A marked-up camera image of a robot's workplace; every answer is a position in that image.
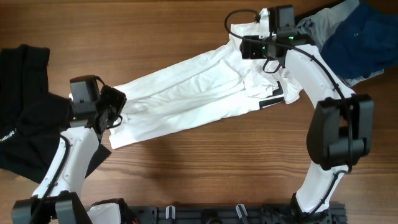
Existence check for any white polo shirt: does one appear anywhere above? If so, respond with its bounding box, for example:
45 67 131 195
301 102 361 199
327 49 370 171
109 23 302 149

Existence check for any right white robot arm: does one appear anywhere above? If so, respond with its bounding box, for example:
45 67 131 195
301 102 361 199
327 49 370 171
241 5 374 223

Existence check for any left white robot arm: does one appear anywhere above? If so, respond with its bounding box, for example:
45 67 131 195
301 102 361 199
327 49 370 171
12 75 126 223

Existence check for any black garment under pile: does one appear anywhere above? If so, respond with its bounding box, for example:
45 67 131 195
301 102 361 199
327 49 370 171
295 0 344 24

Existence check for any light grey garment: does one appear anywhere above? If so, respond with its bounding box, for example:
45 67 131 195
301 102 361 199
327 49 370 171
295 0 384 88

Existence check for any black t-shirt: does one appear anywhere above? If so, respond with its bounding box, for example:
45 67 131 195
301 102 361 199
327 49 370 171
0 44 112 184

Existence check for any navy blue shirt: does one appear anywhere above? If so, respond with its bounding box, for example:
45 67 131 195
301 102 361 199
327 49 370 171
321 1 397 79

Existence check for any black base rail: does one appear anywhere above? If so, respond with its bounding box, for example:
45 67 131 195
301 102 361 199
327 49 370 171
130 204 348 224

